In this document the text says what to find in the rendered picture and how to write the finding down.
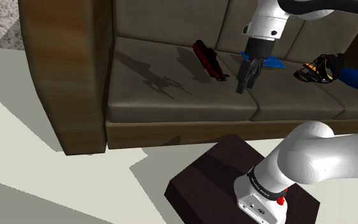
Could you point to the brown sofa with wooden frame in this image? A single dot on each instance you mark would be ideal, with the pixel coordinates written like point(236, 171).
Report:
point(172, 83)

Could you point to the blue flat cloth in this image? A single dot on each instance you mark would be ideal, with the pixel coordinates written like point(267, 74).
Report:
point(273, 62)

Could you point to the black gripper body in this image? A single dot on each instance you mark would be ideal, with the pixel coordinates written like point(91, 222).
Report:
point(259, 49)

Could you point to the dark robot stand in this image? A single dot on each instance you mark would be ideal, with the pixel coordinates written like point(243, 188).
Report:
point(206, 186)

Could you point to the red and black flat device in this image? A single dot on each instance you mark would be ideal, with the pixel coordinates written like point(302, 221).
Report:
point(209, 60)

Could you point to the black and orange headset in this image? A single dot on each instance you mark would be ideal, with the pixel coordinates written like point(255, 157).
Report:
point(319, 69)

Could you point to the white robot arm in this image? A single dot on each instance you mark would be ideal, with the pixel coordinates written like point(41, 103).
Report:
point(305, 158)

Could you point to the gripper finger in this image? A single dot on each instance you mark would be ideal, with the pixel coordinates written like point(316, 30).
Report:
point(243, 77)
point(256, 73)

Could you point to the blue cushion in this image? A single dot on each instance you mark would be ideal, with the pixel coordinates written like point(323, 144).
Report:
point(357, 80)

